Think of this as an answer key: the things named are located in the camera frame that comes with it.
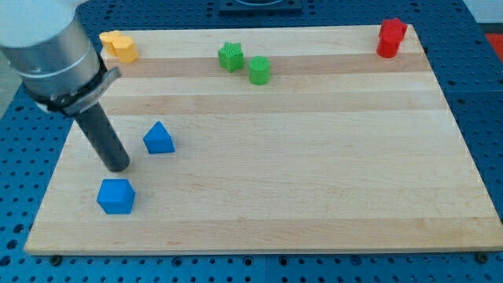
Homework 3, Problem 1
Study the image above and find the green star block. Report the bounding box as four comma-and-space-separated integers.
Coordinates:
218, 42, 244, 73

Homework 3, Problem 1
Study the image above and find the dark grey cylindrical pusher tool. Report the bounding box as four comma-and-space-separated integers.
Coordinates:
75, 103, 130, 172

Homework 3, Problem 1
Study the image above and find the blue triangle block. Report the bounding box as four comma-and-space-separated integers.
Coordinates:
143, 121, 175, 154

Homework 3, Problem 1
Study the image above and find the green cylinder block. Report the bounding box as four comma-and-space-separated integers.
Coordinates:
248, 56, 270, 86

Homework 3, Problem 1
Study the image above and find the wooden board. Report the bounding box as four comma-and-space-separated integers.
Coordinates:
24, 25, 502, 255

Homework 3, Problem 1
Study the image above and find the blue cube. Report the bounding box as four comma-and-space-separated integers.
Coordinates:
97, 179, 135, 215

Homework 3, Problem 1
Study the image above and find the yellow heart block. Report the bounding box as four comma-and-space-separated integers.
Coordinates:
99, 30, 121, 57

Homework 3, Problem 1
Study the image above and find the red cylinder block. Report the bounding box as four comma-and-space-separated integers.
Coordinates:
376, 30, 402, 58

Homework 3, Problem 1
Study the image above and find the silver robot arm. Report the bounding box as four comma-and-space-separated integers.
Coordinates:
1, 0, 121, 116

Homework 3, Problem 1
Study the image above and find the yellow hexagon block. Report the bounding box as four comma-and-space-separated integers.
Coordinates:
112, 35, 138, 63

